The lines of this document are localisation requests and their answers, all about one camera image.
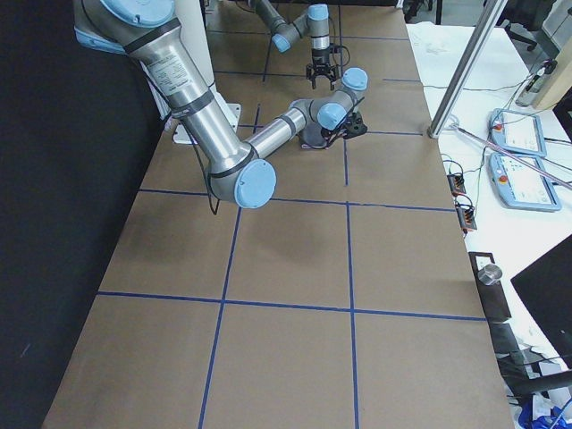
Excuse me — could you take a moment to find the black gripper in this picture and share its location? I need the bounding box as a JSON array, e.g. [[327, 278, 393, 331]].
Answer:
[[306, 63, 341, 91], [324, 112, 367, 139]]

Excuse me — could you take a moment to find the pink towel with grey edge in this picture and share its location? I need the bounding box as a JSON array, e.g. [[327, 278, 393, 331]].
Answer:
[[298, 123, 330, 150]]

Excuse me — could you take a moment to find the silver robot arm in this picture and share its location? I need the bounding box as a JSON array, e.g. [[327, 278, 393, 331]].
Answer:
[[247, 0, 341, 90], [73, 0, 368, 208]]

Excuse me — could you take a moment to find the upper orange connector board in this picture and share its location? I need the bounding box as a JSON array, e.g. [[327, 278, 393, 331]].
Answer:
[[447, 173, 467, 197]]

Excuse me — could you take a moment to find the orange connector board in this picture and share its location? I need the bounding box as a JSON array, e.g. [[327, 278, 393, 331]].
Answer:
[[447, 173, 467, 197], [455, 203, 477, 234]]

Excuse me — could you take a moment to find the long reacher grabber stick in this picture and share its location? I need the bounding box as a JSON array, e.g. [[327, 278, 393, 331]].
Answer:
[[450, 124, 572, 191]]

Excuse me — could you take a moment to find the lower orange connector board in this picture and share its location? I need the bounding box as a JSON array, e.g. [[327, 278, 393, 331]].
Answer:
[[455, 203, 477, 234]]

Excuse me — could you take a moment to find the upper blue teach pendant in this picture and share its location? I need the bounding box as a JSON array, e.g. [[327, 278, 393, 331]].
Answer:
[[489, 108, 547, 157]]

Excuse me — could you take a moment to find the blue teach pendant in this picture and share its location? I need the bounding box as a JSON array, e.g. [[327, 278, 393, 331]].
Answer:
[[488, 153, 561, 213], [489, 108, 547, 157]]

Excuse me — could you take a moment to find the lower blue teach pendant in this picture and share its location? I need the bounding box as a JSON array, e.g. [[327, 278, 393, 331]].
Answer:
[[488, 153, 561, 213]]

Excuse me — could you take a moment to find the silver metal cylinder weight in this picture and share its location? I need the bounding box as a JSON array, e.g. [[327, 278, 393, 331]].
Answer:
[[477, 264, 502, 286]]

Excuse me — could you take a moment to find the black office chair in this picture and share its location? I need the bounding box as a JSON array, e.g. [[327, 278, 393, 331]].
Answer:
[[496, 0, 538, 52]]

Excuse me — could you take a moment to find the black monitor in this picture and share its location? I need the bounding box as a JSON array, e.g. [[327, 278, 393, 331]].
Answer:
[[511, 240, 571, 367]]

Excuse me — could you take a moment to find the blue plastic bag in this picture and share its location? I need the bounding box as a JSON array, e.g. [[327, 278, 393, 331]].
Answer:
[[517, 397, 571, 429]]

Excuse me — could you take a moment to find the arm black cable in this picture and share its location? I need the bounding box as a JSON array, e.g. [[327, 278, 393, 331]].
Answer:
[[301, 96, 366, 148], [330, 42, 352, 72]]

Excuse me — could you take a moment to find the aluminium frame post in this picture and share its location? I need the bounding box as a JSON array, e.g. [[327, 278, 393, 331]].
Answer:
[[427, 0, 508, 139]]

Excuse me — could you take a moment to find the black flat bracket plate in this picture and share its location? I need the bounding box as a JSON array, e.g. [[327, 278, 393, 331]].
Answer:
[[468, 251, 511, 324]]

